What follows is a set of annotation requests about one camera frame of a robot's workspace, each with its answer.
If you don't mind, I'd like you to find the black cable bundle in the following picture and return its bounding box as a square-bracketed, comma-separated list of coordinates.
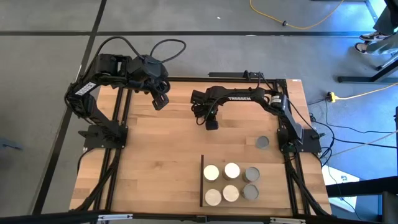
[73, 148, 123, 212]
[284, 154, 331, 217]

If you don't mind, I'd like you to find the yellow floor cable with knot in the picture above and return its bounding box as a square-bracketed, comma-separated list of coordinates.
[249, 0, 345, 31]

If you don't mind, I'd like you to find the beige floor cable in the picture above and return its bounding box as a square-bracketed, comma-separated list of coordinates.
[329, 129, 398, 156]

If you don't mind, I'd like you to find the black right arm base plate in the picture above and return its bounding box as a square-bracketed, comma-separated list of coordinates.
[277, 127, 323, 154]

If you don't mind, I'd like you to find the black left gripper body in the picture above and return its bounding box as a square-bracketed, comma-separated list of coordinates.
[136, 77, 172, 98]

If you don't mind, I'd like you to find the black power strip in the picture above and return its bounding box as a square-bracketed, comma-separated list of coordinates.
[208, 70, 265, 79]

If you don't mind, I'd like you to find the person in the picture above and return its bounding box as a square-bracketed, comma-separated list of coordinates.
[354, 0, 398, 56]

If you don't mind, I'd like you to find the orange yellow fruit can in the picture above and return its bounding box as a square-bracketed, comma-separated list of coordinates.
[203, 164, 221, 183]

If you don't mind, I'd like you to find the white printed card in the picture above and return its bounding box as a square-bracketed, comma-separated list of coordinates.
[321, 164, 361, 214]

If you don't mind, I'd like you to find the black desk edge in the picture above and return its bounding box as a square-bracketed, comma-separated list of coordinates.
[325, 175, 398, 224]

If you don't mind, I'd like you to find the pale-lidded tin can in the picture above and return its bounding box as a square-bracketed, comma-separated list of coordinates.
[222, 184, 240, 203]

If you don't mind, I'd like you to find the yellow extension cord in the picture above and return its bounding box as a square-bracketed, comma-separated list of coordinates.
[326, 82, 398, 103]

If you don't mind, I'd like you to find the yellow green labelled can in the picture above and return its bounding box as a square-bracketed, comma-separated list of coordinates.
[223, 162, 242, 181]

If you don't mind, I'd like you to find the pale teal can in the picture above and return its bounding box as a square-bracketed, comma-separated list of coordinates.
[255, 135, 271, 150]

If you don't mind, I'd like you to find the black metal stand base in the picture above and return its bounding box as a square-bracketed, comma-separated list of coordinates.
[337, 57, 398, 84]

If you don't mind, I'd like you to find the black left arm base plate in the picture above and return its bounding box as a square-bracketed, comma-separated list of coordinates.
[77, 123, 129, 149]

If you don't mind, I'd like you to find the white teal Mixed label can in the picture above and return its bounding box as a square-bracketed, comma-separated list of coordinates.
[241, 184, 260, 201]

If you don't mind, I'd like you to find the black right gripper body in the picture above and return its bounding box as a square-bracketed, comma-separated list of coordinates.
[190, 86, 220, 121]

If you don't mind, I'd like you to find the black aluminium rig frame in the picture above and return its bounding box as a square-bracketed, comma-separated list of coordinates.
[70, 75, 332, 224]

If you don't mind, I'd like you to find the pink and teal can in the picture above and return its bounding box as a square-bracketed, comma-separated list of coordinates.
[241, 166, 261, 184]

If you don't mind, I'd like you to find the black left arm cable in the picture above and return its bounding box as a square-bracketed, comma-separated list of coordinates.
[91, 35, 187, 65]

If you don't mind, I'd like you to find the black floor cable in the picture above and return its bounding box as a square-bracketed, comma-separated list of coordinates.
[312, 119, 398, 135]

